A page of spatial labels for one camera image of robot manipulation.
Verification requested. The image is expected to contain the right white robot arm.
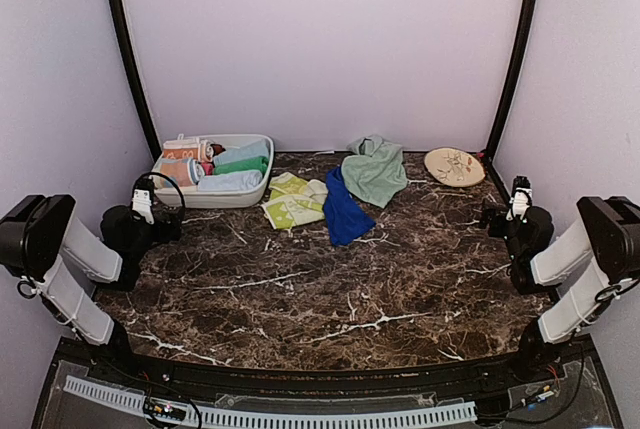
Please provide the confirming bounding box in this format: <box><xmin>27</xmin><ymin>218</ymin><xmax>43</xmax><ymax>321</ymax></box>
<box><xmin>479</xmin><ymin>190</ymin><xmax>639</xmax><ymax>383</ymax></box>

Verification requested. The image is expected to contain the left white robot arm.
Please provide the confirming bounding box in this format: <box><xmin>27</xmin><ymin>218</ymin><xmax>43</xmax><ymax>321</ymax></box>
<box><xmin>1</xmin><ymin>191</ymin><xmax>185</xmax><ymax>385</ymax></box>

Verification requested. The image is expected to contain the orange blue rolled towel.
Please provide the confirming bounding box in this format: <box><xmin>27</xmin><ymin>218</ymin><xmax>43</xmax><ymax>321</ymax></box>
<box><xmin>152</xmin><ymin>158</ymin><xmax>206</xmax><ymax>188</ymax></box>

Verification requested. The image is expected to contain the pink red rolled towel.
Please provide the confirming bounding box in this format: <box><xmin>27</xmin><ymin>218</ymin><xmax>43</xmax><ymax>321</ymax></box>
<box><xmin>200</xmin><ymin>143</ymin><xmax>226</xmax><ymax>175</ymax></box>

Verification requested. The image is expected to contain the cream bird-pattern plate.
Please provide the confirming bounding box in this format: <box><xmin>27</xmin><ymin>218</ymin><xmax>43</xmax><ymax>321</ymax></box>
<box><xmin>424</xmin><ymin>147</ymin><xmax>486</xmax><ymax>188</ymax></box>

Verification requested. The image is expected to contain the white plastic basket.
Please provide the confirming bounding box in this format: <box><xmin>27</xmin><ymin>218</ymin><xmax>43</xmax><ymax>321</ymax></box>
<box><xmin>154</xmin><ymin>134</ymin><xmax>274</xmax><ymax>209</ymax></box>

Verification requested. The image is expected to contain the orange patterned rolled towel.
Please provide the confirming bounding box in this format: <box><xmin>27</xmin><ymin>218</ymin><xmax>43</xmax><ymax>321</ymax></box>
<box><xmin>162</xmin><ymin>134</ymin><xmax>211</xmax><ymax>161</ymax></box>

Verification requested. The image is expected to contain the pale blue rolled towel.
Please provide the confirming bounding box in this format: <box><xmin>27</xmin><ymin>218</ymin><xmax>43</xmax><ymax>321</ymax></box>
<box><xmin>197</xmin><ymin>170</ymin><xmax>263</xmax><ymax>192</ymax></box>

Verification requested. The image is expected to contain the green rolled towel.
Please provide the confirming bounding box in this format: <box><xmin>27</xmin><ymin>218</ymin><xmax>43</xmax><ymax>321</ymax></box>
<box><xmin>213</xmin><ymin>156</ymin><xmax>269</xmax><ymax>176</ymax></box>

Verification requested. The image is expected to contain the light blue rolled towel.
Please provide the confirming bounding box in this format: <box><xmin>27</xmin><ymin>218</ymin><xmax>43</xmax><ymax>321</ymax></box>
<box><xmin>213</xmin><ymin>139</ymin><xmax>270</xmax><ymax>166</ymax></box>

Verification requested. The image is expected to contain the yellow-green patterned towel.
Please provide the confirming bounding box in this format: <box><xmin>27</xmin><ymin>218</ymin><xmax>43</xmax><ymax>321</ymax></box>
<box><xmin>261</xmin><ymin>172</ymin><xmax>328</xmax><ymax>230</ymax></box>

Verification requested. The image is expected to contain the sage green towel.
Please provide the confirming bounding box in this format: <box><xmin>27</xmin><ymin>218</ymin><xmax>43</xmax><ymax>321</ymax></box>
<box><xmin>341</xmin><ymin>135</ymin><xmax>408</xmax><ymax>209</ymax></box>

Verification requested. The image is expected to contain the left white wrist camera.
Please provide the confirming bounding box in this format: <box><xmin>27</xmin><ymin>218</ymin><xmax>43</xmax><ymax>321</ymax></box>
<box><xmin>131</xmin><ymin>188</ymin><xmax>155</xmax><ymax>225</ymax></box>

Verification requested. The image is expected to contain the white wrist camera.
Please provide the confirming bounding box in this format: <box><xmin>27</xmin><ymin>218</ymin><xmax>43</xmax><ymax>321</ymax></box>
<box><xmin>131</xmin><ymin>188</ymin><xmax>155</xmax><ymax>225</ymax></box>
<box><xmin>506</xmin><ymin>175</ymin><xmax>533</xmax><ymax>221</ymax></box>

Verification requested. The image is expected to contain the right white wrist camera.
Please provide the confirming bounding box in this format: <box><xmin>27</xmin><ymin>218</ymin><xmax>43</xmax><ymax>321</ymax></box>
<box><xmin>506</xmin><ymin>175</ymin><xmax>533</xmax><ymax>221</ymax></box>

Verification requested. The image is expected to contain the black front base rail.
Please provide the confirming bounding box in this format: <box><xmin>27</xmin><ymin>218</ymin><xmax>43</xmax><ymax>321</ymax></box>
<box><xmin>49</xmin><ymin>336</ymin><xmax>596</xmax><ymax>400</ymax></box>

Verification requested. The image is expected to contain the white slotted cable duct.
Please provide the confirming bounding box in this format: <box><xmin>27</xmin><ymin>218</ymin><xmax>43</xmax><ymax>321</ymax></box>
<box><xmin>63</xmin><ymin>376</ymin><xmax>477</xmax><ymax>428</ymax></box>

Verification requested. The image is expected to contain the right black frame post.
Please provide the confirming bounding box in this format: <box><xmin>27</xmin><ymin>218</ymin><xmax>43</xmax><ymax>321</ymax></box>
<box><xmin>484</xmin><ymin>0</ymin><xmax>537</xmax><ymax>163</ymax></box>

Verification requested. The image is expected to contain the black frame post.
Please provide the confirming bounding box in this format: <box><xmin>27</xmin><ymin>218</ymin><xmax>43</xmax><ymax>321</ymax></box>
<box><xmin>484</xmin><ymin>0</ymin><xmax>537</xmax><ymax>163</ymax></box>
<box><xmin>108</xmin><ymin>0</ymin><xmax>162</xmax><ymax>159</ymax></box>

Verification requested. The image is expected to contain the left black frame post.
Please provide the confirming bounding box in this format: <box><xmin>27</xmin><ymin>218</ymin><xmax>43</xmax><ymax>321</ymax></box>
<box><xmin>108</xmin><ymin>0</ymin><xmax>162</xmax><ymax>159</ymax></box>

